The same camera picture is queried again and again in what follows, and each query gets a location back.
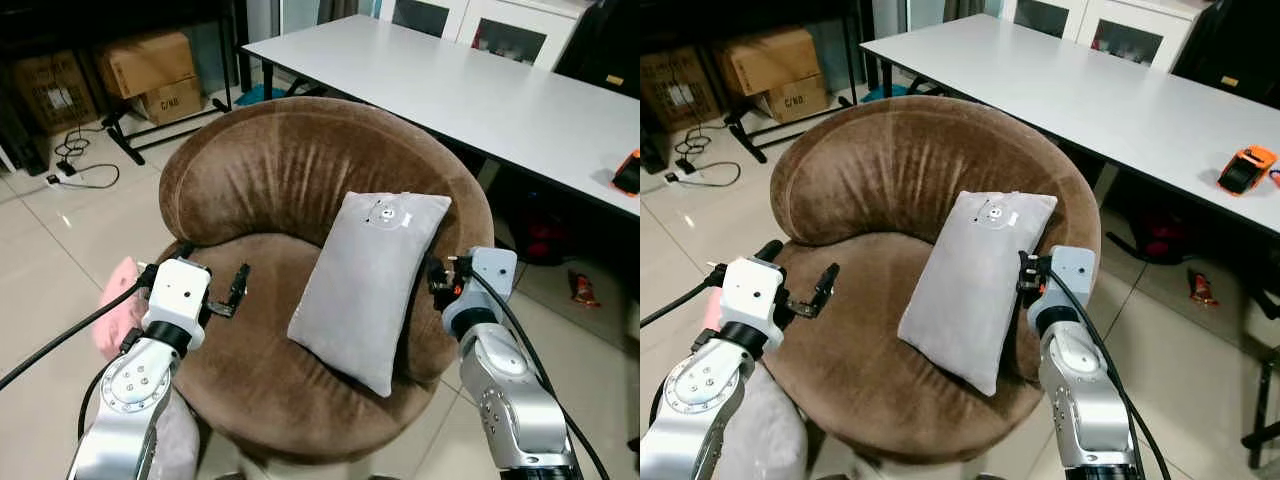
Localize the grey rectangular pillow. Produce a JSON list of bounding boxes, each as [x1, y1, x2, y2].
[[287, 191, 453, 399], [897, 190, 1059, 398]]

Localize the brown round velvet sofa chair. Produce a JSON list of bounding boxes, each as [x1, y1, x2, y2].
[[762, 96, 1104, 467], [158, 97, 496, 467]]

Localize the red and black bag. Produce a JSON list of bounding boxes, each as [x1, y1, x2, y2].
[[518, 208, 568, 265], [1138, 208, 1193, 265]]

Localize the grey fabric cushion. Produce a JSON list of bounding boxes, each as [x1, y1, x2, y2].
[[148, 390, 203, 480], [715, 362, 809, 480]]

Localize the red snack bag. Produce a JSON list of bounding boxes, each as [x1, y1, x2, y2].
[[567, 269, 605, 309], [1186, 267, 1222, 308]]

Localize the small lettered cardboard box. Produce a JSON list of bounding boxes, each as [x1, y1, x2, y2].
[[129, 77, 205, 127], [754, 74, 832, 124]]

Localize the orange and black device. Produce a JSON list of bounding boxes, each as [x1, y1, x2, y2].
[[611, 149, 641, 197], [1216, 145, 1279, 197]]

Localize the long white table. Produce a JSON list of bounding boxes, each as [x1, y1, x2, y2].
[[242, 14, 641, 217], [860, 12, 1280, 237]]

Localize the dark printed cardboard box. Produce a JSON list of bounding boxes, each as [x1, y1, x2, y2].
[[640, 46, 724, 132], [9, 51, 100, 133]]

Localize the large plain cardboard box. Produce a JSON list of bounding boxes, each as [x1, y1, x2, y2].
[[96, 31, 199, 100], [714, 26, 824, 99]]

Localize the white glass-door cabinet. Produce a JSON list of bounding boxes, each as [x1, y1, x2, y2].
[[1000, 0, 1204, 73], [378, 0, 593, 72]]

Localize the black chair base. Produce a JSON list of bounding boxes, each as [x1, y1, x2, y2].
[[1239, 358, 1280, 471]]

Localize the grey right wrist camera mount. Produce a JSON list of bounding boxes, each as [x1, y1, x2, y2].
[[455, 246, 520, 312], [1040, 244, 1097, 312]]

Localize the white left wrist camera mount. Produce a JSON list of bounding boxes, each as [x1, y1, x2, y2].
[[142, 257, 214, 347], [717, 255, 787, 347]]

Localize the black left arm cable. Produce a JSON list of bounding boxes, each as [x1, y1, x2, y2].
[[640, 264, 728, 330], [0, 262, 159, 393]]

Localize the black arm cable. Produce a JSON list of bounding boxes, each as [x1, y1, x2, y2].
[[1047, 267, 1173, 480], [640, 264, 728, 330], [0, 262, 159, 393], [468, 271, 612, 480]]

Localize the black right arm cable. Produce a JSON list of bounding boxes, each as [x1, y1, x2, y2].
[[1047, 267, 1173, 480], [468, 271, 612, 480]]

